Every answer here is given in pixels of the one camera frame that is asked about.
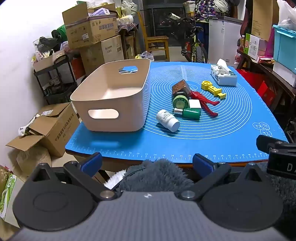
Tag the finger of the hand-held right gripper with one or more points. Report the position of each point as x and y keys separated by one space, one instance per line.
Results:
x=263 y=141

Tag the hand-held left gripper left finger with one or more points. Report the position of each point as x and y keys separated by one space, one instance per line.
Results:
x=92 y=163

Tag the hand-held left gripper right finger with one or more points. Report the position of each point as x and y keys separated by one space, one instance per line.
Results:
x=203 y=164

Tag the green bottle with silver cap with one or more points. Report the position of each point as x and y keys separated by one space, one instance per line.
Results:
x=190 y=113

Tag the white pill bottle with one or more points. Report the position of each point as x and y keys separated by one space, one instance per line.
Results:
x=167 y=120

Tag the small white box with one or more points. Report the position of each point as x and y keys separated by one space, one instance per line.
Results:
x=195 y=103

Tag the green round tin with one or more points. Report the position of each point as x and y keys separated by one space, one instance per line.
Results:
x=181 y=101

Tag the beige plastic storage basket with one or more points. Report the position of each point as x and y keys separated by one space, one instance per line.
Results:
x=111 y=92

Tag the yellow plastic tool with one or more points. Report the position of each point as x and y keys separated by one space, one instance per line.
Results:
x=207 y=85

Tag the brown rectangular block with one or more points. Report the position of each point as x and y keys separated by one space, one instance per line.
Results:
x=180 y=87

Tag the blue silicone baking mat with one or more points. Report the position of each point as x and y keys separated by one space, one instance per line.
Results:
x=231 y=129

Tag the grey fuzzy clothing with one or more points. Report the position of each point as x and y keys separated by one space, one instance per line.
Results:
x=157 y=173

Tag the torn cardboard box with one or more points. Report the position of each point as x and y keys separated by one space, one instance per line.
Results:
x=55 y=129

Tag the red gift bags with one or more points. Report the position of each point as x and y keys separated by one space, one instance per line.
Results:
x=254 y=83

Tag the dark wooden side table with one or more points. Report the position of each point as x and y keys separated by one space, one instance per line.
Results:
x=277 y=83

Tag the white foam box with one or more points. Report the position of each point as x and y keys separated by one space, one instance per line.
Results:
x=284 y=74

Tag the white plastic wrapper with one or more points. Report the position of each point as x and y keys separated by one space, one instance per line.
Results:
x=25 y=128

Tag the printed tissue pack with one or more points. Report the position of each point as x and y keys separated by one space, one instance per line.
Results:
x=225 y=75

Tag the black utility cart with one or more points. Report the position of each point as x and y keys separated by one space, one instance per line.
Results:
x=57 y=81

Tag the teal storage bin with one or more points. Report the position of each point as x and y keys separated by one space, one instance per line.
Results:
x=285 y=48

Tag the green and white carton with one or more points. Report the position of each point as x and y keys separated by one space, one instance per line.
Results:
x=253 y=45

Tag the red printed carton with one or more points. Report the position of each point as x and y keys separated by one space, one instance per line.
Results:
x=77 y=67

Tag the orange-cap bottle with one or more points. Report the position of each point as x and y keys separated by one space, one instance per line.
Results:
x=242 y=44

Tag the white chest freezer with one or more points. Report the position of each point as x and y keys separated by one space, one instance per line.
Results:
x=223 y=39

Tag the tall plain cardboard box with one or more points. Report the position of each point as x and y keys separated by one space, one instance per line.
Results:
x=104 y=53

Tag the small beige bin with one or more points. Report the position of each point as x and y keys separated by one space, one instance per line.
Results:
x=46 y=60

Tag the black and green bicycle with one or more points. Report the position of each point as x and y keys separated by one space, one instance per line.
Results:
x=196 y=48

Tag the yellow detergent jug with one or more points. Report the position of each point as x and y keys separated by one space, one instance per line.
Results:
x=138 y=56

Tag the clear plastic bag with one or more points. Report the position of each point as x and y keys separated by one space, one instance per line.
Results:
x=146 y=55

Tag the brown paper carton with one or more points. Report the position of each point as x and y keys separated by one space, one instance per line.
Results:
x=262 y=18

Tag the black cap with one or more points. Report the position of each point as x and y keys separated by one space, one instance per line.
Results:
x=46 y=44

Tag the white plastic bag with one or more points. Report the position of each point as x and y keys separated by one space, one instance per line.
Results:
x=288 y=12

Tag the wooden chair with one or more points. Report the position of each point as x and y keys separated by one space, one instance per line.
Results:
x=157 y=40

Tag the small dark wooden table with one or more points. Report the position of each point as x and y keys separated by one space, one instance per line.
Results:
x=128 y=34

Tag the open printed cardboard box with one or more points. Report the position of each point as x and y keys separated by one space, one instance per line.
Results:
x=92 y=27

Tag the floral cloth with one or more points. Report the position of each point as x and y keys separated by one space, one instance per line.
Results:
x=208 y=9

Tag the dark glass balcony door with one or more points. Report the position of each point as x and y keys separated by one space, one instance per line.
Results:
x=159 y=20

